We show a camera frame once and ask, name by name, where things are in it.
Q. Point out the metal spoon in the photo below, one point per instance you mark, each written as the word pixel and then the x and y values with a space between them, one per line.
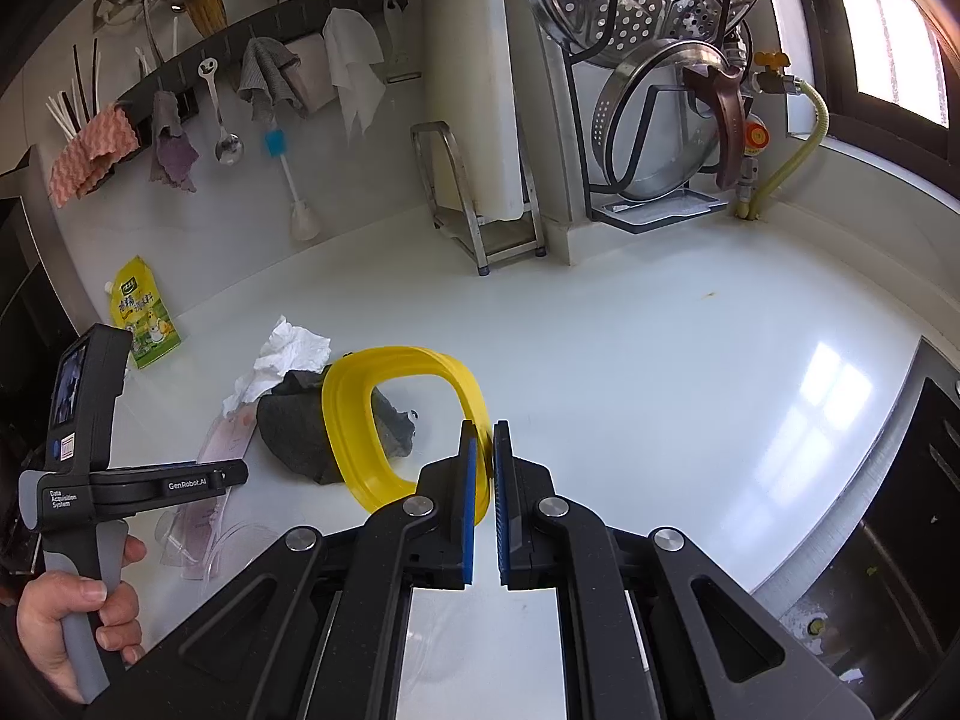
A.
pixel 229 148

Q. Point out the dark grey cloth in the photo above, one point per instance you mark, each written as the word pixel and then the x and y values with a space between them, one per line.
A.
pixel 296 427

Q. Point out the black kitchen sink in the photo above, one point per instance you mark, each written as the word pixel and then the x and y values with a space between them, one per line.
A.
pixel 900 540

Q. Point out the white dish cloth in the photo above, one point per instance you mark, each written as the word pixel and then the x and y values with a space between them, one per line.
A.
pixel 352 60

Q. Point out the person's left hand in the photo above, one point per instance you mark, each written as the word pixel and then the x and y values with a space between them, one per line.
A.
pixel 45 615

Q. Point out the yellow green spout pouch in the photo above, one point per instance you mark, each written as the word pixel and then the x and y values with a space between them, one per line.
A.
pixel 146 315

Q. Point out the bundle of chopsticks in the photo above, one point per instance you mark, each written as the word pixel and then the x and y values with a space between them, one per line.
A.
pixel 71 105

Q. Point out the dark wall hook rail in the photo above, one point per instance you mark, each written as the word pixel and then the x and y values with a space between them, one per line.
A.
pixel 315 11

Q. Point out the wooden utensil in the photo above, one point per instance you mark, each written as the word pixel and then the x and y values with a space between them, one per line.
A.
pixel 206 7

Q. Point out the grey purple rag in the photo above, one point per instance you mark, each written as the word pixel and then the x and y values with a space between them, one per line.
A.
pixel 172 150

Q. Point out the pink wavy dish cloth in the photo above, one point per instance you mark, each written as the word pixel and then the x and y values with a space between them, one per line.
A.
pixel 90 157

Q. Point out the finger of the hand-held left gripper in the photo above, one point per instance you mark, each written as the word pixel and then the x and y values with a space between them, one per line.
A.
pixel 234 476

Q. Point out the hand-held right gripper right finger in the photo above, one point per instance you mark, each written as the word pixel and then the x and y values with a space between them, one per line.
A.
pixel 504 510

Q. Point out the dark framed window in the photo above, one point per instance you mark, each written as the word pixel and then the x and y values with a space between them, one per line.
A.
pixel 892 22

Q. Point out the metal cutting board stand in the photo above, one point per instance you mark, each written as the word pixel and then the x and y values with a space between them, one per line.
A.
pixel 510 240

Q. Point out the white tissue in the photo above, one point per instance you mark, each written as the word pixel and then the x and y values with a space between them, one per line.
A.
pixel 292 345

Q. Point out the grey dish cloth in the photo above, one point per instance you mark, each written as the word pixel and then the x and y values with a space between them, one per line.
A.
pixel 266 75

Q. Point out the clear plastic package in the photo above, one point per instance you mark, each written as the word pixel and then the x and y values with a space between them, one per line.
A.
pixel 225 439

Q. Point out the white cutting board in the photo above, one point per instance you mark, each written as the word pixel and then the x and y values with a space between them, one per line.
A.
pixel 472 90

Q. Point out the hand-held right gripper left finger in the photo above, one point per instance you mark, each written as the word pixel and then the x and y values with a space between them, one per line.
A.
pixel 469 510

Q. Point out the blue white bottle brush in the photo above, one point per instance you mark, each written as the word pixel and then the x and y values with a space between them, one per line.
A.
pixel 276 142

